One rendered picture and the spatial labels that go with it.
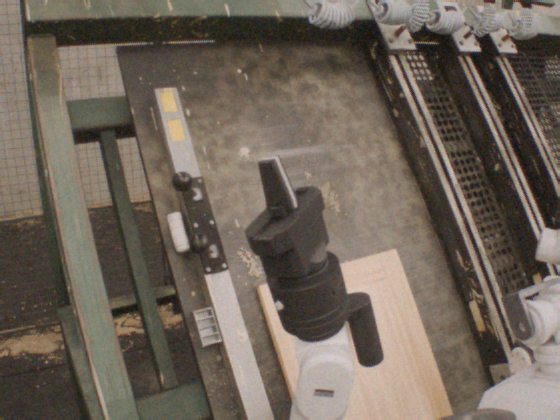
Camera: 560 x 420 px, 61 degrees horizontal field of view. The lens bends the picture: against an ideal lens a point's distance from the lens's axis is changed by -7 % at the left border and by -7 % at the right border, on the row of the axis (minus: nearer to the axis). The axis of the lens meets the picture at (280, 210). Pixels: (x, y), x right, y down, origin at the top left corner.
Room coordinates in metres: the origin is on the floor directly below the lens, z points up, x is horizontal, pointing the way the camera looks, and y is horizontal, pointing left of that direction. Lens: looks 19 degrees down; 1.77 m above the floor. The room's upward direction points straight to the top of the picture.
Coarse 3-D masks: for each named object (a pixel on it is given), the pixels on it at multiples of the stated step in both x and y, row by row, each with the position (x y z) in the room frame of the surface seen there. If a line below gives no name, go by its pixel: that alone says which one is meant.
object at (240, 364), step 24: (168, 144) 1.02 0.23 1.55; (192, 168) 1.01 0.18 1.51; (216, 288) 0.87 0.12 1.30; (216, 312) 0.84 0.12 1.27; (240, 312) 0.85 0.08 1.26; (240, 336) 0.82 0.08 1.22; (240, 360) 0.79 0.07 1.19; (240, 384) 0.76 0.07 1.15; (240, 408) 0.75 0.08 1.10; (264, 408) 0.75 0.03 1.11
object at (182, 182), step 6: (174, 174) 0.87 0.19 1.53; (180, 174) 0.87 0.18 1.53; (186, 174) 0.87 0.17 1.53; (174, 180) 0.86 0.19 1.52; (180, 180) 0.86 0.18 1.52; (186, 180) 0.86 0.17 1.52; (192, 180) 0.88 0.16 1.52; (174, 186) 0.86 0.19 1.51; (180, 186) 0.86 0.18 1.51; (186, 186) 0.86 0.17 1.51; (192, 192) 0.93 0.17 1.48; (198, 192) 0.96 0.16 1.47; (192, 198) 0.95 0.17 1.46; (198, 198) 0.95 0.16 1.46
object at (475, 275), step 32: (416, 0) 1.38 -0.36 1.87; (384, 32) 1.43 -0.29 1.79; (384, 64) 1.44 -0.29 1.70; (416, 96) 1.38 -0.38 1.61; (416, 128) 1.32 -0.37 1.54; (416, 160) 1.31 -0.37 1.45; (448, 160) 1.29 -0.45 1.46; (448, 192) 1.22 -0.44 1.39; (448, 224) 1.20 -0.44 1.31; (480, 256) 1.14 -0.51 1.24; (480, 288) 1.08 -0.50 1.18
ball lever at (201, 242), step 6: (198, 234) 0.81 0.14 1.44; (204, 234) 0.82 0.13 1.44; (192, 240) 0.80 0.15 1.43; (198, 240) 0.80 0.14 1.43; (204, 240) 0.80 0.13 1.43; (192, 246) 0.80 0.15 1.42; (198, 246) 0.79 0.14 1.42; (204, 246) 0.80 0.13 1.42; (210, 246) 0.81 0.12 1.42; (198, 252) 0.80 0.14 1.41; (204, 252) 0.80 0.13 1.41; (210, 252) 0.88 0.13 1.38; (216, 252) 0.89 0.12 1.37; (210, 258) 0.89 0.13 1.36
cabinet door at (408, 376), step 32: (384, 256) 1.08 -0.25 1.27; (352, 288) 1.00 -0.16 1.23; (384, 288) 1.03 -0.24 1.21; (384, 320) 0.98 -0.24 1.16; (416, 320) 1.01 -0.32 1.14; (288, 352) 0.86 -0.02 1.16; (352, 352) 0.91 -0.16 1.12; (384, 352) 0.93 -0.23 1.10; (416, 352) 0.96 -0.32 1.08; (288, 384) 0.82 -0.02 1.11; (352, 384) 0.86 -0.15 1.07; (384, 384) 0.89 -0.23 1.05; (416, 384) 0.91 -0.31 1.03; (352, 416) 0.82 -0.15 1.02; (384, 416) 0.84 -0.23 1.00; (416, 416) 0.86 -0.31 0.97
